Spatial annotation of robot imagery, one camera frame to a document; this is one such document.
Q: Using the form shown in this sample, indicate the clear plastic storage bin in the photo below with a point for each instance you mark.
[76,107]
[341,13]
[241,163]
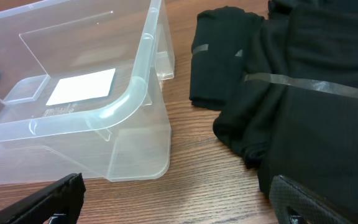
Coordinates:
[123,136]

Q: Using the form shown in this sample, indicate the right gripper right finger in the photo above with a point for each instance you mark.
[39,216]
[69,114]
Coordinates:
[293,203]

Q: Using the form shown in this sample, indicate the large black taped garment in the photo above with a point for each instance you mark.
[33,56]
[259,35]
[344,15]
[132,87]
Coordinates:
[295,113]

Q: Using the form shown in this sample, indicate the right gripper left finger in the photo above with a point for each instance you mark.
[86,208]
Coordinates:
[59,202]

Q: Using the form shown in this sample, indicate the small black folded garment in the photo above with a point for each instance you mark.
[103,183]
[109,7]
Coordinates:
[219,49]

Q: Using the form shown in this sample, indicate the white label in bin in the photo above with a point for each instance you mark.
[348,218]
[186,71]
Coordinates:
[83,87]

